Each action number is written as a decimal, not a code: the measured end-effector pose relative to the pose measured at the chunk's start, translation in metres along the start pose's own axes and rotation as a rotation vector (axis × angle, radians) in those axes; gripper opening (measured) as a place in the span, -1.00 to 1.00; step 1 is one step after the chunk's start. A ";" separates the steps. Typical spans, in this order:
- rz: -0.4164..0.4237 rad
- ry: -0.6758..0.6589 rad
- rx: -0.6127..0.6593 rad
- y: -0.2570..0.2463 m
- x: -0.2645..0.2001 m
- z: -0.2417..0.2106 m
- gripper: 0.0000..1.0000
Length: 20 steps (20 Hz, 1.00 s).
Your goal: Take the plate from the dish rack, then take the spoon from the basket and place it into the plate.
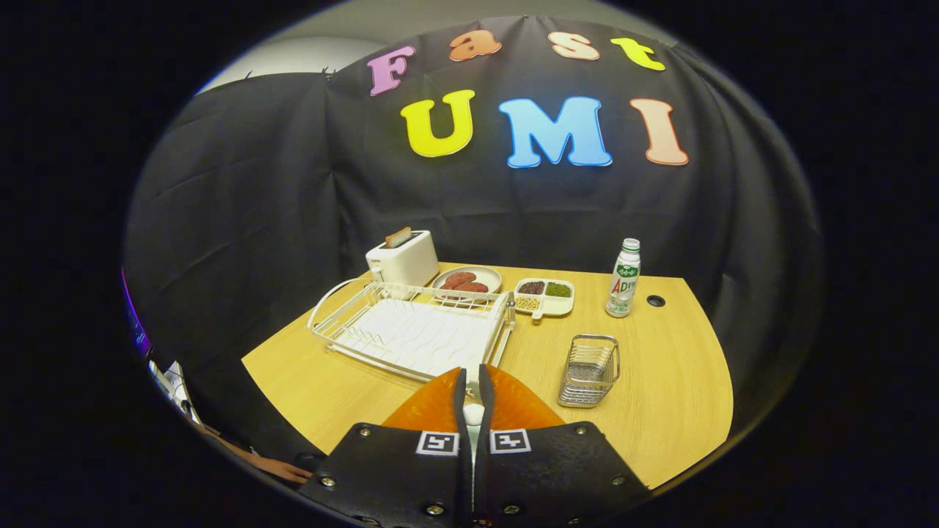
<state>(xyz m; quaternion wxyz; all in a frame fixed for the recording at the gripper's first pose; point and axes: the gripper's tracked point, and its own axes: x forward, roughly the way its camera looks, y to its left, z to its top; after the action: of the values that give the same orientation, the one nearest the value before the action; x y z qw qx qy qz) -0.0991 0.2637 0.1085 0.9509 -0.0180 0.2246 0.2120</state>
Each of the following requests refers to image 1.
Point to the red sausage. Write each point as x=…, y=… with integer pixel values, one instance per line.
x=458, y=279
x=475, y=287

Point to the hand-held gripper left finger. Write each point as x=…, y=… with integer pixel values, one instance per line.
x=461, y=396

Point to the black backdrop cloth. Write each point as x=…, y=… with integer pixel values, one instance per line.
x=257, y=220

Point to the white plastic drink bottle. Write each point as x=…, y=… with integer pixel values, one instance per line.
x=622, y=286

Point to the white drain tray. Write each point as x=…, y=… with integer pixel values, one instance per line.
x=418, y=337

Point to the toast bread slice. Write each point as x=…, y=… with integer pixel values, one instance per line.
x=398, y=237

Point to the beige round plate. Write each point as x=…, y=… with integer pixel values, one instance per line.
x=490, y=277

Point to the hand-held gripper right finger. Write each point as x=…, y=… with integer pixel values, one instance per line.
x=486, y=392

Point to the white toaster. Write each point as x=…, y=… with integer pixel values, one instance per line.
x=407, y=260

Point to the white divided tray with beans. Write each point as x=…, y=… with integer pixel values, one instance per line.
x=554, y=306

